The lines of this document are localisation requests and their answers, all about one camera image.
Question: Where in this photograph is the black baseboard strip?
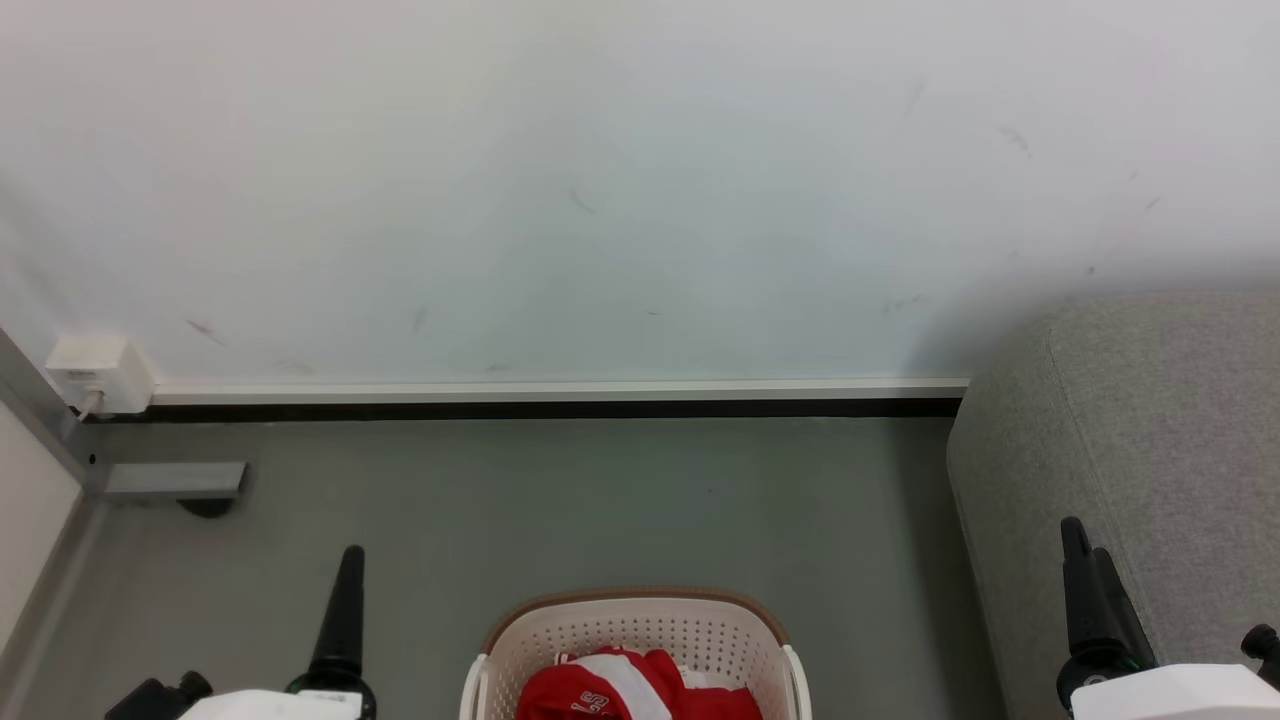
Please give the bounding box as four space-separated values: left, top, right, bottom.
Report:
85 399 964 423

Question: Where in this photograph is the white wall socket box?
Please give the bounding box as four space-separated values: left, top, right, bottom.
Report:
45 335 157 416

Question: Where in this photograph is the white wall trunking strip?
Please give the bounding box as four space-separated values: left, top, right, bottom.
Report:
150 377 971 406

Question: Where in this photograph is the grey metal floor bracket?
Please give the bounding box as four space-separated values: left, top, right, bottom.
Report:
100 462 248 502

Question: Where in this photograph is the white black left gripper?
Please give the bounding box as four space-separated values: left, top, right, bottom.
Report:
104 545 378 720

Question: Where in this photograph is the red and white jersey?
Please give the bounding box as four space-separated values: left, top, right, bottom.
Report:
515 646 767 720

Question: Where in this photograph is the grey fabric sofa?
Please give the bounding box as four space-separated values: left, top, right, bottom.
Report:
945 290 1280 720

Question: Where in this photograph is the cream perforated laundry basket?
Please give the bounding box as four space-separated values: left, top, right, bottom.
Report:
460 587 813 720

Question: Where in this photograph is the grey metal frame foot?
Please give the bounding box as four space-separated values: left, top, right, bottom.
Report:
0 325 106 701

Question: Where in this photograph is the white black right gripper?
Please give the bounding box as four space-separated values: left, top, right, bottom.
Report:
1056 517 1280 720

